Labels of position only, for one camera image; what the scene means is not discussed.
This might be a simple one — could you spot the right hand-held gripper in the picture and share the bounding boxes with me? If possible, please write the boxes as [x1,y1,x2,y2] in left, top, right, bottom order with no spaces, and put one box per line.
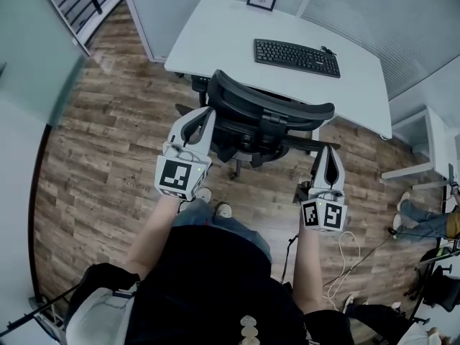
[300,144,349,234]

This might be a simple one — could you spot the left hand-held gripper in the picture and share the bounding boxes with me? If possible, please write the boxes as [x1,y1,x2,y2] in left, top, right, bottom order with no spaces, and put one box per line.
[154,106,217,202]

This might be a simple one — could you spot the black mesh office chair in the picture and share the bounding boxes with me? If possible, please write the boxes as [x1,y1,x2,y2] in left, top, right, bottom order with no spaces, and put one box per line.
[175,69,341,204]

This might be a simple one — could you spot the person's right forearm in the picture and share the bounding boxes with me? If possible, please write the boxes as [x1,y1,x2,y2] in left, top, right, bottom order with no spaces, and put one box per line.
[292,224,325,316]

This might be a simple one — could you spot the person's left forearm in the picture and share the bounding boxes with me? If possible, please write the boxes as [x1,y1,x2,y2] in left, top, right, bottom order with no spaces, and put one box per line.
[124,191,188,280]

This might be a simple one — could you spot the black desk control box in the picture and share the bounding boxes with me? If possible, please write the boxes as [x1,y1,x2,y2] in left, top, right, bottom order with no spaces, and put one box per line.
[191,74,210,93]

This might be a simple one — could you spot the white desk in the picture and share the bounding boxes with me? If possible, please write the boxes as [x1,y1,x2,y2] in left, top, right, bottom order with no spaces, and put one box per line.
[164,0,393,157]

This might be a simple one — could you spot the black rolling chair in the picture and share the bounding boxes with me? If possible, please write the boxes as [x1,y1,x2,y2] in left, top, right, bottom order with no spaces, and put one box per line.
[403,247,460,314]

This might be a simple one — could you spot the person's left white shoe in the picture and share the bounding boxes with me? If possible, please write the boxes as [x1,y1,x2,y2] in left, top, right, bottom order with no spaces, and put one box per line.
[193,187,213,205]

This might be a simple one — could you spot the person's white shoe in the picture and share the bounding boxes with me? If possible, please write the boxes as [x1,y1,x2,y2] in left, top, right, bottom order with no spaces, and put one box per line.
[193,187,213,205]
[214,202,233,219]

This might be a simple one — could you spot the person's right white shoe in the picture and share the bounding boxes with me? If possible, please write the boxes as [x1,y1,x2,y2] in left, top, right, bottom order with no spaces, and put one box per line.
[214,202,233,219]

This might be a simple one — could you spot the person's blue jeans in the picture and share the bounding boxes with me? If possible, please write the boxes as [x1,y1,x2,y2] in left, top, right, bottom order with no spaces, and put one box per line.
[171,198,273,262]

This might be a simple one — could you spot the white open shelf unit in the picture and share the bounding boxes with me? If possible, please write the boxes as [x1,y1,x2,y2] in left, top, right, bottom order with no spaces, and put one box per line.
[379,106,454,191]

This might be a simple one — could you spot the black computer keyboard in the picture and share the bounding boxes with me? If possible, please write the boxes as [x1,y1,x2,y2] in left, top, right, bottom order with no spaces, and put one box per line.
[253,38,341,79]

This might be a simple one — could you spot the grey window blinds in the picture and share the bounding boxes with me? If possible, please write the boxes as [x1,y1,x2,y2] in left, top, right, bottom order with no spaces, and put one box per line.
[298,0,460,102]

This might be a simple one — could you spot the person's black top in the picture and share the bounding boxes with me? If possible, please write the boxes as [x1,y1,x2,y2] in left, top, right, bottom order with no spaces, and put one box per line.
[66,224,356,345]

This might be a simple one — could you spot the frosted glass door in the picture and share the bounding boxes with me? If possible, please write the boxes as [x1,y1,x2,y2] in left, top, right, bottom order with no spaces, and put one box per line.
[0,0,88,131]

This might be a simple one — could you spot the black stand pole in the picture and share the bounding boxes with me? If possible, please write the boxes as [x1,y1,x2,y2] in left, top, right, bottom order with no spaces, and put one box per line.
[0,286,78,334]

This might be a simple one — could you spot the thin black floor cable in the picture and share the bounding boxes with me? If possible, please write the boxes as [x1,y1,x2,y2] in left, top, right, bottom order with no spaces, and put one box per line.
[323,228,398,289]

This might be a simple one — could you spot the white cable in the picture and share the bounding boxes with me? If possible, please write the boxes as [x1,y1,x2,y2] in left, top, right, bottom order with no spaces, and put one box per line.
[322,230,362,301]

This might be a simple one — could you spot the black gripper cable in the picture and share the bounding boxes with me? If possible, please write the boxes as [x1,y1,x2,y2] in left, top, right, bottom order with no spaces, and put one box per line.
[279,233,300,285]

